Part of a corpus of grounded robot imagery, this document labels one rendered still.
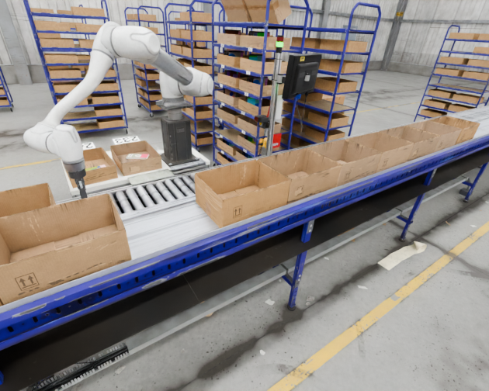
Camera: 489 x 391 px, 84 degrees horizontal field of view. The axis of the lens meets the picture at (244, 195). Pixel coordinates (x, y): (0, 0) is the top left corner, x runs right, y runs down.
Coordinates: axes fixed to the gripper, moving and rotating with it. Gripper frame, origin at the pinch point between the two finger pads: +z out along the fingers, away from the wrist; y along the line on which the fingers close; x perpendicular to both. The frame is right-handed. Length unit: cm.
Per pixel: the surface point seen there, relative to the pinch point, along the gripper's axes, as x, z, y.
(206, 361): -35, 86, -64
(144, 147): -54, 6, 82
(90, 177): -6.9, 5.6, 43.0
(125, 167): -30, 4, 45
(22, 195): 26.9, -2.0, 21.4
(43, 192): 17.6, -1.3, 21.3
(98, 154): -18, 6, 81
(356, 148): -166, -16, -40
